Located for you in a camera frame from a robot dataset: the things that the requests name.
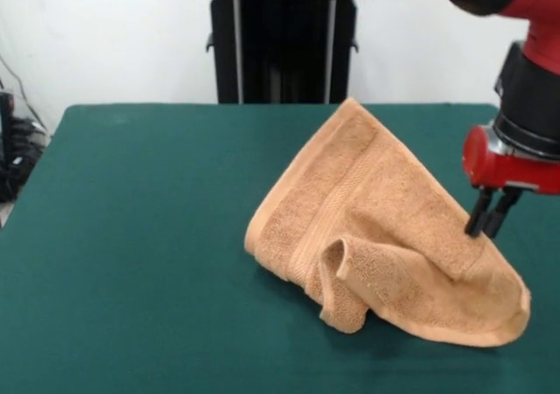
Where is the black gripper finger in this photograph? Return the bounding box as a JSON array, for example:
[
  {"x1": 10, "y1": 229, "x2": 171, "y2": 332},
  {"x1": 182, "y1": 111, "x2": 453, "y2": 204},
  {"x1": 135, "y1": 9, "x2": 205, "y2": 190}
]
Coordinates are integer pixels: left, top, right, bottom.
[
  {"x1": 465, "y1": 186, "x2": 498, "y2": 238},
  {"x1": 482, "y1": 187, "x2": 523, "y2": 240}
]

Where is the tan terry cloth towel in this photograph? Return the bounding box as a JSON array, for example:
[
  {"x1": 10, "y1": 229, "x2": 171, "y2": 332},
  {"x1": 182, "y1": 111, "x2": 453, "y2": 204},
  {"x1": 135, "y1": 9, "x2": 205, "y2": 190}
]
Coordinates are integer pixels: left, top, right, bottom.
[{"x1": 243, "y1": 97, "x2": 533, "y2": 349}]

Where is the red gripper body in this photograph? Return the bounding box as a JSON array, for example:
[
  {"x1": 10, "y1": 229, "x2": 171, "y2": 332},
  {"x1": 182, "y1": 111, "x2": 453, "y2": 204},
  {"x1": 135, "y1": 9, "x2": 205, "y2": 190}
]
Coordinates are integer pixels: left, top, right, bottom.
[{"x1": 463, "y1": 124, "x2": 560, "y2": 196}]

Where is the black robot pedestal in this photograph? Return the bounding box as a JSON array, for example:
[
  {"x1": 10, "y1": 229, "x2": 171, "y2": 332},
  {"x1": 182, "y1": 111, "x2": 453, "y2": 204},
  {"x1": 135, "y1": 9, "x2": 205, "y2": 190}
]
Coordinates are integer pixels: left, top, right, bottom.
[{"x1": 191, "y1": 0, "x2": 378, "y2": 105}]

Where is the grey wall cable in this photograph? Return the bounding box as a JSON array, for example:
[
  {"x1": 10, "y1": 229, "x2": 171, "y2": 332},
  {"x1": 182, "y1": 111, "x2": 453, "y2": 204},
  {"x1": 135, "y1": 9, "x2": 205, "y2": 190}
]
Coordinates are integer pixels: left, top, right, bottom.
[{"x1": 0, "y1": 54, "x2": 41, "y2": 123}]

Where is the dark green table cloth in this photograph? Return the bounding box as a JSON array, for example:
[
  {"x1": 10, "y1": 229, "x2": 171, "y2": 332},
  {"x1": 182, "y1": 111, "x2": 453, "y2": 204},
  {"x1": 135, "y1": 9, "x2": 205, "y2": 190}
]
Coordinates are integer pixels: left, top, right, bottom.
[{"x1": 0, "y1": 102, "x2": 560, "y2": 394}]

